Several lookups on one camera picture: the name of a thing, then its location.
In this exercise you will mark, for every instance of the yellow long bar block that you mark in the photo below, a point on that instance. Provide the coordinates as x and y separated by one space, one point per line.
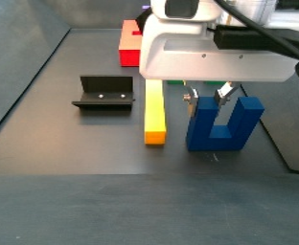
154 113

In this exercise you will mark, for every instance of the green zigzag block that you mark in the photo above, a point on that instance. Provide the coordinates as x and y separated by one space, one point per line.
184 82

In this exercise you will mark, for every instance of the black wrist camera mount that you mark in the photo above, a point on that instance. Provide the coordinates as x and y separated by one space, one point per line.
243 38

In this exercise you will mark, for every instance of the black angle bracket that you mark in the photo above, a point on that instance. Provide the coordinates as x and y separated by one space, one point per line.
106 92

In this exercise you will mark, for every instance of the red puzzle board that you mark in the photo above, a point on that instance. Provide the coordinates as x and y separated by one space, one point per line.
130 44

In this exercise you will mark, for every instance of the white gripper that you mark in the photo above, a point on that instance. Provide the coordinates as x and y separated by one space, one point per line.
178 51

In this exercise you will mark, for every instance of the blue U-shaped block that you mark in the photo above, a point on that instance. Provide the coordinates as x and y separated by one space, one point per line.
210 137

